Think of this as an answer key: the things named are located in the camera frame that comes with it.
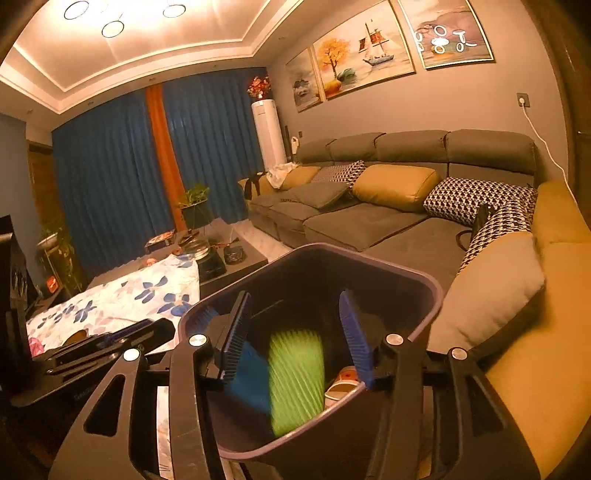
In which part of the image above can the blue foam fruit net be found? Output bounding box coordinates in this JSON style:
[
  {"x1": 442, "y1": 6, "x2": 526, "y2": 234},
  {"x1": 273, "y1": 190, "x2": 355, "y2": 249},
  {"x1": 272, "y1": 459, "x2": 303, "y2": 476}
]
[{"x1": 197, "y1": 306, "x2": 270, "y2": 415}]

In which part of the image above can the green foam fruit net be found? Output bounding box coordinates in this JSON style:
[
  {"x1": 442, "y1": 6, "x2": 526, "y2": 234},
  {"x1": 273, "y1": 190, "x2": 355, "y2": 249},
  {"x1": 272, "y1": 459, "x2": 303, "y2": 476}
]
[{"x1": 269, "y1": 330, "x2": 325, "y2": 437}]

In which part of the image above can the grey plastic trash bin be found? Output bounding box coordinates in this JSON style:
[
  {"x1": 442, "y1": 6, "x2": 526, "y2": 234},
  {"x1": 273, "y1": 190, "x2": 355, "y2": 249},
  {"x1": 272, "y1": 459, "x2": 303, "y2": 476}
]
[{"x1": 178, "y1": 244, "x2": 443, "y2": 479}]

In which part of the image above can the pink plastic bag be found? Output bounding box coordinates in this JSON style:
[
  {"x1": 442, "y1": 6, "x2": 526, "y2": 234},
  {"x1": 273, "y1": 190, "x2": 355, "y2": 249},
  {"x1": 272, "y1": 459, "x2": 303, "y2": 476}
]
[{"x1": 28, "y1": 337, "x2": 45, "y2": 357}]

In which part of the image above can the floral blue white tablecloth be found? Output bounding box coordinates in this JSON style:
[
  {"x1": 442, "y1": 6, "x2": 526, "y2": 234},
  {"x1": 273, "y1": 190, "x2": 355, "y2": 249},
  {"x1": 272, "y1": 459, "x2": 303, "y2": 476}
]
[{"x1": 25, "y1": 252, "x2": 202, "y2": 480}]

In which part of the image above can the black television screen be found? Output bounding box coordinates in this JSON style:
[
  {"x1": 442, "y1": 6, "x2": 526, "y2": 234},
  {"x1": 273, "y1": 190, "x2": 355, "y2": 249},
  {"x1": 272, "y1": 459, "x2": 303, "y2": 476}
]
[{"x1": 1, "y1": 215, "x2": 31, "y2": 357}]

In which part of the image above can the dark coffee table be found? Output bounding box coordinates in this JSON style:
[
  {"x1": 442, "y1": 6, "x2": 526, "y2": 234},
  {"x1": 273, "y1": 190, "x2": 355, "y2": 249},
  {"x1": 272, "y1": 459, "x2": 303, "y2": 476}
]
[{"x1": 88, "y1": 218, "x2": 269, "y2": 299}]

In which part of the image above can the beige sofa cushion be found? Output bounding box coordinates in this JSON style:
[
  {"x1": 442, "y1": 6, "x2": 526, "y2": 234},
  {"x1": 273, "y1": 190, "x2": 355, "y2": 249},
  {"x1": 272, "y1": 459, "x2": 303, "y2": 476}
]
[{"x1": 428, "y1": 232, "x2": 546, "y2": 359}]

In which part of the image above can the green potted plant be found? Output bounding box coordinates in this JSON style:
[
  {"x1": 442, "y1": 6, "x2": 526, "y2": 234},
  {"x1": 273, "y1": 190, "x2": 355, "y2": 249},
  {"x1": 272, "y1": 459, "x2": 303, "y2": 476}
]
[{"x1": 177, "y1": 183, "x2": 213, "y2": 230}]

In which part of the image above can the grey sectional sofa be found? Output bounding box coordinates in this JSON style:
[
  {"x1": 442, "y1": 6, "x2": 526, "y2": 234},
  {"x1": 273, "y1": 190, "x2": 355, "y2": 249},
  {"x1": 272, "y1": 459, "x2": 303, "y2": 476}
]
[{"x1": 239, "y1": 130, "x2": 590, "y2": 479}]

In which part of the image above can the mustard yellow cushion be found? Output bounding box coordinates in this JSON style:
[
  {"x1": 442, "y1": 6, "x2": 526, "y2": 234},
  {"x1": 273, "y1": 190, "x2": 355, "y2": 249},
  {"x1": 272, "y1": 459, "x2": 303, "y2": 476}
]
[{"x1": 353, "y1": 164, "x2": 442, "y2": 213}]

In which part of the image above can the grey sofa cushion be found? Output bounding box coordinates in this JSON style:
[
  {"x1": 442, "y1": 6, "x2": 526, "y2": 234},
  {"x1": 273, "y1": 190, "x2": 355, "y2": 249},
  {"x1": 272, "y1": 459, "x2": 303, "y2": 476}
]
[{"x1": 287, "y1": 182, "x2": 349, "y2": 210}]

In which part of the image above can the blue window curtain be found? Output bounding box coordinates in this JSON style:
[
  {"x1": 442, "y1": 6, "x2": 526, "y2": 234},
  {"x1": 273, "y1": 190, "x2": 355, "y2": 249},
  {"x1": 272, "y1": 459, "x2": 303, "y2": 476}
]
[{"x1": 52, "y1": 67, "x2": 266, "y2": 277}]

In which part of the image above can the black white patterned cushion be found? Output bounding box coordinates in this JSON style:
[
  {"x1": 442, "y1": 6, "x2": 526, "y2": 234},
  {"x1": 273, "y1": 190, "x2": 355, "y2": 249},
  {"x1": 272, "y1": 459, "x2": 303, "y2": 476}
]
[{"x1": 423, "y1": 177, "x2": 538, "y2": 272}]

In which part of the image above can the white standing air conditioner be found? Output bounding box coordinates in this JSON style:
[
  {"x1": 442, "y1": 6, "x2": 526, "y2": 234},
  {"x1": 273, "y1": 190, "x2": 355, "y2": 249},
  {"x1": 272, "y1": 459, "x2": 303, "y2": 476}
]
[{"x1": 252, "y1": 99, "x2": 287, "y2": 171}]

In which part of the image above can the orange curtain strip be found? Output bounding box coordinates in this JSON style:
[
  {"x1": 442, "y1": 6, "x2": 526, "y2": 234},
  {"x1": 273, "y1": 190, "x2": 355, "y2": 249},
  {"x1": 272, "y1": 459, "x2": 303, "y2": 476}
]
[{"x1": 145, "y1": 84, "x2": 186, "y2": 231}]

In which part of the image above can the artificial flower arrangement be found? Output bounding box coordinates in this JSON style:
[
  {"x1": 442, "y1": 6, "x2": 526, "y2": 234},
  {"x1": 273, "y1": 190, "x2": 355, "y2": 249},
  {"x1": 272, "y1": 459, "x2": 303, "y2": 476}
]
[{"x1": 247, "y1": 75, "x2": 273, "y2": 101}]

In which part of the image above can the small landscape painting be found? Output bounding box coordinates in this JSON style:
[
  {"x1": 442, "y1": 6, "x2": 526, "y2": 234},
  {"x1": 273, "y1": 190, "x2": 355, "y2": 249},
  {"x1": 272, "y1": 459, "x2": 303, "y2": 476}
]
[{"x1": 286, "y1": 48, "x2": 322, "y2": 112}]

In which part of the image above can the sailboat tree painting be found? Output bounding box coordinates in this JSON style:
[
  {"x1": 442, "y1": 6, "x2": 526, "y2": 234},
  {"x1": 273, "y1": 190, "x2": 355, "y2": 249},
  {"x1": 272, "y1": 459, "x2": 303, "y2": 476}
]
[{"x1": 312, "y1": 1, "x2": 416, "y2": 100}]

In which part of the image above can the purple sky painting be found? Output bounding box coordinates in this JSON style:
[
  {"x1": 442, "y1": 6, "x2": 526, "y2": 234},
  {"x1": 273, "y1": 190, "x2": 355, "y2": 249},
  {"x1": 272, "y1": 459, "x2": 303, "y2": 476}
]
[{"x1": 399, "y1": 0, "x2": 495, "y2": 70}]

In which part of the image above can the wall power socket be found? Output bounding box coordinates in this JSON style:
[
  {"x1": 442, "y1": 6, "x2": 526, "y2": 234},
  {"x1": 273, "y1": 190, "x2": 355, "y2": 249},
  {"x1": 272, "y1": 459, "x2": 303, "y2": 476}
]
[{"x1": 517, "y1": 93, "x2": 530, "y2": 108}]

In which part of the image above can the white charging cable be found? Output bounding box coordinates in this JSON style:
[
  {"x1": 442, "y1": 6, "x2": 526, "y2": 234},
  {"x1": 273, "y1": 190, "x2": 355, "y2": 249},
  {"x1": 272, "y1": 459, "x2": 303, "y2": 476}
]
[{"x1": 520, "y1": 103, "x2": 574, "y2": 192}]

